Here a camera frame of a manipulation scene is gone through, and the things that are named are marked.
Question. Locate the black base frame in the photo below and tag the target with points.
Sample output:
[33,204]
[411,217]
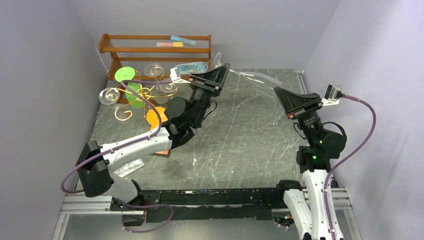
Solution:
[163,206]

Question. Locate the packaged item on table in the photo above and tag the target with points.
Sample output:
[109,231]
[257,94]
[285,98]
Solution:
[130,168]

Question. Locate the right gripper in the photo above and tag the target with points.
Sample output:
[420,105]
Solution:
[304,110]

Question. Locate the green plastic wine glass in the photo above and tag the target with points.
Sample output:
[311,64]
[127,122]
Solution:
[129,73]

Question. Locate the blue toothbrush package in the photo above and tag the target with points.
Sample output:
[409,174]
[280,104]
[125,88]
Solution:
[192,67]

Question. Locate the small clear glass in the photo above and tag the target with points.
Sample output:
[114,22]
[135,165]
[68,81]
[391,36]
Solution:
[262,83]

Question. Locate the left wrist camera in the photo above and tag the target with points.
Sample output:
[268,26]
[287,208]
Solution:
[179,77]

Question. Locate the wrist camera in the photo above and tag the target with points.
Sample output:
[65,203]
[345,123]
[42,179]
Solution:
[179,77]
[332,96]

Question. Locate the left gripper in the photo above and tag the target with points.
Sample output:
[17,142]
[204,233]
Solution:
[213,81]

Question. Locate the clear wine glass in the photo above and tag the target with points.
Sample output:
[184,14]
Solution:
[153,70]
[109,96]
[164,91]

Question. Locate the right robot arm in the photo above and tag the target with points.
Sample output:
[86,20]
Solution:
[318,179]

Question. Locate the gold wire wine glass rack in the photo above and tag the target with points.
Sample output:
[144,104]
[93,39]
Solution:
[122,109]

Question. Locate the orange plastic wine glass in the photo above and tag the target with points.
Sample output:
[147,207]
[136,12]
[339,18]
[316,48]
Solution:
[153,119]

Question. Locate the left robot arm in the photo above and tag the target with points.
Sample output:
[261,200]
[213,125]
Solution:
[97,163]

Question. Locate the wooden shelf rack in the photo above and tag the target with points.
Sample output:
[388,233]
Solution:
[138,51]

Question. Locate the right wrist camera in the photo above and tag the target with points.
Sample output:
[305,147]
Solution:
[332,96]

